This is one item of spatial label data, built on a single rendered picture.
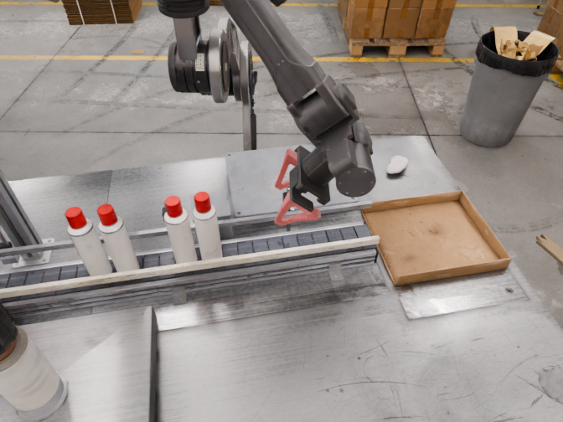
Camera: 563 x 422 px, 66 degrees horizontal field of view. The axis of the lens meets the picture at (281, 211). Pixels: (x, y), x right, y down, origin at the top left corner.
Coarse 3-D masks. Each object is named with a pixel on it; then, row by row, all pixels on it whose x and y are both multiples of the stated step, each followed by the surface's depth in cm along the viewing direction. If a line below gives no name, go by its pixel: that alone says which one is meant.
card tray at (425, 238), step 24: (456, 192) 126; (384, 216) 124; (408, 216) 124; (432, 216) 124; (456, 216) 124; (480, 216) 119; (384, 240) 117; (408, 240) 117; (432, 240) 117; (456, 240) 117; (480, 240) 117; (408, 264) 111; (432, 264) 111; (456, 264) 111; (480, 264) 107; (504, 264) 109
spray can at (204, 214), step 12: (204, 192) 94; (204, 204) 92; (204, 216) 94; (216, 216) 97; (204, 228) 96; (216, 228) 98; (204, 240) 99; (216, 240) 100; (204, 252) 102; (216, 252) 103
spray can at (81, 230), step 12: (72, 216) 88; (84, 216) 91; (72, 228) 91; (84, 228) 91; (72, 240) 93; (84, 240) 92; (96, 240) 95; (84, 252) 94; (96, 252) 96; (84, 264) 98; (96, 264) 98; (108, 264) 101
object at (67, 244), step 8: (320, 208) 108; (328, 208) 108; (336, 208) 108; (344, 208) 108; (352, 208) 109; (360, 208) 109; (256, 216) 106; (264, 216) 106; (272, 216) 106; (288, 216) 106; (192, 224) 104; (224, 224) 104; (232, 224) 105; (240, 224) 105; (136, 232) 102; (144, 232) 102; (152, 232) 102; (160, 232) 102; (8, 248) 98; (16, 248) 98; (24, 248) 98; (32, 248) 98; (40, 248) 99; (48, 248) 99; (56, 248) 100; (64, 248) 100; (0, 256) 98
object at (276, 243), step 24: (264, 240) 111; (288, 240) 111; (312, 240) 112; (336, 240) 111; (144, 264) 106; (168, 264) 106; (240, 264) 106; (264, 264) 106; (0, 288) 101; (72, 288) 101; (96, 288) 101
